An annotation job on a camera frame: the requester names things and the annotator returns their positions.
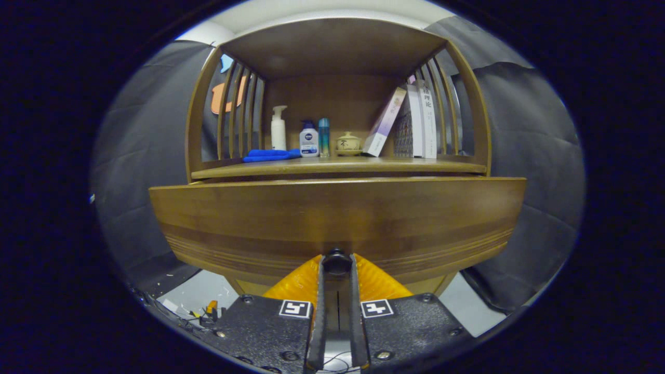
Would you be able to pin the wooden cabinet with slatted shelf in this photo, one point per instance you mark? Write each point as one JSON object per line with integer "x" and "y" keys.
{"x": 332, "y": 98}

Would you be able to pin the white pump bottle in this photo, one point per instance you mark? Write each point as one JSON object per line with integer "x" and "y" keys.
{"x": 279, "y": 135}

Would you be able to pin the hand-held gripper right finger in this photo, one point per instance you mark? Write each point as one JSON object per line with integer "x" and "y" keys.
{"x": 357, "y": 322}

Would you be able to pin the black white patterned book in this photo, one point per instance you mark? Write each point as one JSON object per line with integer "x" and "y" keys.
{"x": 402, "y": 137}

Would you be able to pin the purple book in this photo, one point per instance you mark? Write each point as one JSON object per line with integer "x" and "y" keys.
{"x": 384, "y": 124}

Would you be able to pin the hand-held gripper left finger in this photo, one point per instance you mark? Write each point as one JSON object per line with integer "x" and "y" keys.
{"x": 317, "y": 322}

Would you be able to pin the slim teal bottle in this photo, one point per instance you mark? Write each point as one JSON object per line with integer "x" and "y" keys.
{"x": 323, "y": 137}

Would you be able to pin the wooden countertop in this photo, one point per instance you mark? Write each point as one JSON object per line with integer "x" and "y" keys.
{"x": 337, "y": 166}

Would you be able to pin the small orange black device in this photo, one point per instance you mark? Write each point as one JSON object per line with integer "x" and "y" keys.
{"x": 210, "y": 307}

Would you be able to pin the beige lidded tea bowl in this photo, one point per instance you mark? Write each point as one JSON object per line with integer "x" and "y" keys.
{"x": 348, "y": 143}

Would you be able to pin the white bottle with blue cap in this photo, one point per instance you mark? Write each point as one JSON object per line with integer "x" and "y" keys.
{"x": 309, "y": 143}

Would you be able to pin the blue folded cloth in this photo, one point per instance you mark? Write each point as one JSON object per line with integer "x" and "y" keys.
{"x": 270, "y": 155}

